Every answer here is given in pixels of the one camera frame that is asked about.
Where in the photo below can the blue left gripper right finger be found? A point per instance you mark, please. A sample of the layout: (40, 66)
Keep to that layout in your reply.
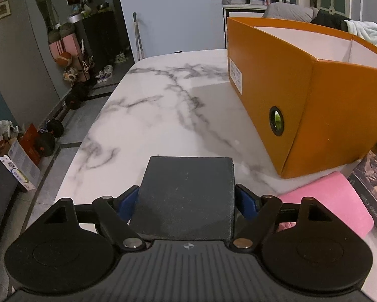
(246, 202)

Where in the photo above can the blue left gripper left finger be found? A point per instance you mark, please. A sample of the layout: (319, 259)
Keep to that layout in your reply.
(125, 203)

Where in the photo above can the dark grey box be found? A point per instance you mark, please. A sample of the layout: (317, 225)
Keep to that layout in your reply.
(186, 198)

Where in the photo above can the pink cloth pouch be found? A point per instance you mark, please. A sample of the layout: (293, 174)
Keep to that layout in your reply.
(336, 193)

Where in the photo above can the white printed carton box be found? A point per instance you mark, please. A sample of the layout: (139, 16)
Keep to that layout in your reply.
(21, 166)

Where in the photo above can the red carton box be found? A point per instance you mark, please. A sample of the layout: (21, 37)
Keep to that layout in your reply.
(27, 142)

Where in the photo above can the dark illustrated book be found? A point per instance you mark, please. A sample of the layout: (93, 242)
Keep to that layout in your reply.
(364, 181)

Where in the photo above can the orange cardboard box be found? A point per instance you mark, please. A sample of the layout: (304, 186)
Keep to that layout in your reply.
(310, 91)

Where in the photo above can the grey walking stick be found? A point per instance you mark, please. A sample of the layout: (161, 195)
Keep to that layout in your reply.
(139, 46)

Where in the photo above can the brown football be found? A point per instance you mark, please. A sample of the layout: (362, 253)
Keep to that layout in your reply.
(64, 60)

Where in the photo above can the black tall cabinet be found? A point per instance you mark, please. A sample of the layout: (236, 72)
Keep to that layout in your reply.
(103, 40)

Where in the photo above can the white vanity cabinet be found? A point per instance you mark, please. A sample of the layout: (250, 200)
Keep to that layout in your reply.
(241, 10)

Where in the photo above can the grey padded jacket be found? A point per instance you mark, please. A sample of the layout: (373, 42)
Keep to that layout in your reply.
(280, 10)

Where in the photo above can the black garment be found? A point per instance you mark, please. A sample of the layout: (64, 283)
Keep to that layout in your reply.
(334, 21)

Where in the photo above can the light blue fleece blanket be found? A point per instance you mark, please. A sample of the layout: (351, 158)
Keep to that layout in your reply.
(366, 30)

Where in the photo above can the small framed picture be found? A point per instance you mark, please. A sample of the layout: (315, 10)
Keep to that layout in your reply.
(5, 10)

